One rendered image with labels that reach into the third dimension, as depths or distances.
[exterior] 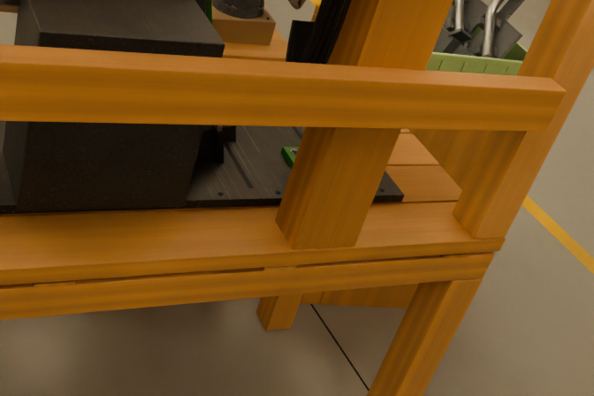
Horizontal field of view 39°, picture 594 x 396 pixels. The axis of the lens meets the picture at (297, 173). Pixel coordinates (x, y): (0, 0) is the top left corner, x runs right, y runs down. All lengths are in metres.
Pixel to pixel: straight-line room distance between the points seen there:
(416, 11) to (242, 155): 0.56
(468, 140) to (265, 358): 0.91
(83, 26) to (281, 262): 0.57
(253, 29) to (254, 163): 0.70
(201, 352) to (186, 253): 1.11
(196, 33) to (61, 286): 0.48
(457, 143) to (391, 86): 1.26
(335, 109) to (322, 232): 0.32
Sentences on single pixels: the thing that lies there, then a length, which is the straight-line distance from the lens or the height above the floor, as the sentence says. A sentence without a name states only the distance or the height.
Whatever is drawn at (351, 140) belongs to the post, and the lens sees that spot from 1.46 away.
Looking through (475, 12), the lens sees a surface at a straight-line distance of 2.77.
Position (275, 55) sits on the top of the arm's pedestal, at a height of 0.85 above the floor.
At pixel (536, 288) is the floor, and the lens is 3.44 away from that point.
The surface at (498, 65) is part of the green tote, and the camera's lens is 2.59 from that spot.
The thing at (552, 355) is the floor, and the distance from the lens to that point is 3.16.
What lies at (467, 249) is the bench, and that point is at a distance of 1.82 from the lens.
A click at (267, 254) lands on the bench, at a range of 1.55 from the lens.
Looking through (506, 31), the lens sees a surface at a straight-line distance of 2.66.
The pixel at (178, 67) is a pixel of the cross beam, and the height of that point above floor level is 1.27.
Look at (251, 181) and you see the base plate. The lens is 1.69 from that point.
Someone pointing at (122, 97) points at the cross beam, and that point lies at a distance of 1.19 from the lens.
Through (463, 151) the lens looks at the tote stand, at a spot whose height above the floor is 0.66.
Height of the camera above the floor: 1.81
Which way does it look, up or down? 31 degrees down
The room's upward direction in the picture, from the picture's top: 19 degrees clockwise
